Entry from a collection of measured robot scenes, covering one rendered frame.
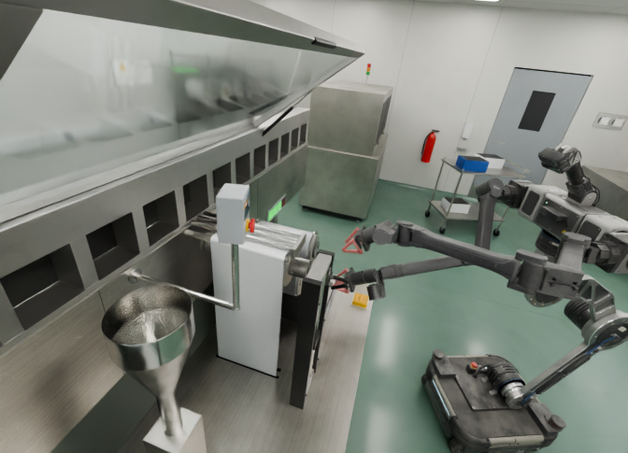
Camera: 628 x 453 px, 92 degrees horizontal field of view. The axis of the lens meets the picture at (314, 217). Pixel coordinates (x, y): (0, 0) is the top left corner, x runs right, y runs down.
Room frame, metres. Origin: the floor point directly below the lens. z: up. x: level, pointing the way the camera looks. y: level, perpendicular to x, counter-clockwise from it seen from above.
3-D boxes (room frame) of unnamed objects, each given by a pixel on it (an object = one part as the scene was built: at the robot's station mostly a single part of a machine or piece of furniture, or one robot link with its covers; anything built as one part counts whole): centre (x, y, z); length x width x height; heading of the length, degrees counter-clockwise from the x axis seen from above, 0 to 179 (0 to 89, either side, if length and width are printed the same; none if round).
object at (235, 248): (0.52, 0.16, 1.51); 0.02 x 0.02 x 0.20
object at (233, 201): (0.52, 0.15, 1.66); 0.07 x 0.07 x 0.10; 4
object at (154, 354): (0.38, 0.27, 1.50); 0.14 x 0.14 x 0.06
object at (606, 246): (0.93, -1.00, 1.45); 0.09 x 0.08 x 0.12; 9
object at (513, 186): (1.42, -0.92, 1.45); 0.09 x 0.08 x 0.12; 9
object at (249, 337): (0.76, 0.22, 1.17); 0.34 x 0.05 x 0.54; 76
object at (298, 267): (0.80, 0.03, 1.33); 0.06 x 0.06 x 0.06; 76
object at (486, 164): (3.94, -2.13, 0.51); 0.91 x 0.58 x 1.02; 98
